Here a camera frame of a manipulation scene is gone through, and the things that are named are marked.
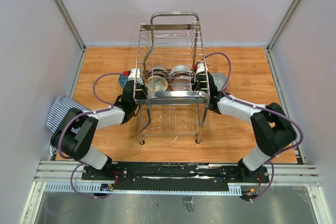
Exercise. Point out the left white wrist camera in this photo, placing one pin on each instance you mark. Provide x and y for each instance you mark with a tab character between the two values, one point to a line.
136	75

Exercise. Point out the black dotted hexagon bowl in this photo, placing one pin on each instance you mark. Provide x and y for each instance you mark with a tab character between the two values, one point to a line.
220	80

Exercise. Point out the aluminium frame rail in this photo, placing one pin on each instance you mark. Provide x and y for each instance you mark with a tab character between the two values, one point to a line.
70	24

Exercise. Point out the red ikat pattern bowl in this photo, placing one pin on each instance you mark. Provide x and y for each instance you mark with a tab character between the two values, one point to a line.
182	83

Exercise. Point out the brown diamond pattern bowl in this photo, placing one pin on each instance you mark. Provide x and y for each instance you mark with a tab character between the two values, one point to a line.
158	68

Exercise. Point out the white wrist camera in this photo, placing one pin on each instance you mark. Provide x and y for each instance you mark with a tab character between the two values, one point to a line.
136	75
200	73

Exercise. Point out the black leaf coral bowl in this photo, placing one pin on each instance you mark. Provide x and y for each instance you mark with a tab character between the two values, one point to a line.
163	75

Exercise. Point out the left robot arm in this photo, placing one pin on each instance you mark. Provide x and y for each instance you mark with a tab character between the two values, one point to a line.
75	128

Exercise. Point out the blue striped cloth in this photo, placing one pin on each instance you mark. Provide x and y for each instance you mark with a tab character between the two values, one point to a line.
59	109

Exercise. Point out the blue triangle pattern bowl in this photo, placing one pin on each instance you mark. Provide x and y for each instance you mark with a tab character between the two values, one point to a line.
123	79

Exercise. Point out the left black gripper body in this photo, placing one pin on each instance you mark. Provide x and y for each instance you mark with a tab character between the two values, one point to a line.
143	93

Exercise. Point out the grey slotted cable duct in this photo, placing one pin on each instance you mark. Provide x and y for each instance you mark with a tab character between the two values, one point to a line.
204	188

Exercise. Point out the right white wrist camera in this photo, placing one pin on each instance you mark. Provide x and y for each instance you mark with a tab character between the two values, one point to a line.
200	73

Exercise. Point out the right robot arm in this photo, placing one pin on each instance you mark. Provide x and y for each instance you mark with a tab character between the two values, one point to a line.
274	132

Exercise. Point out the silver wire dish rack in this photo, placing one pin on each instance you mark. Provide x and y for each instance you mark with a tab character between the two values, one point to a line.
172	38

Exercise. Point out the red geometric pattern bowl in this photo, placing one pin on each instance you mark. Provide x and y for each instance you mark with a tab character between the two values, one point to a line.
176	74

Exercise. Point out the yellow rim leaf bowl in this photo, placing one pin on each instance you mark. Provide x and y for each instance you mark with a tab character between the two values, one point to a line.
156	83

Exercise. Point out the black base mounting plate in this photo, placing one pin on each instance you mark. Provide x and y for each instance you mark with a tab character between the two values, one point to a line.
175	173

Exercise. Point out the plain white bowl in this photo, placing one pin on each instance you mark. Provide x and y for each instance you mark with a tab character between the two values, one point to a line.
180	68

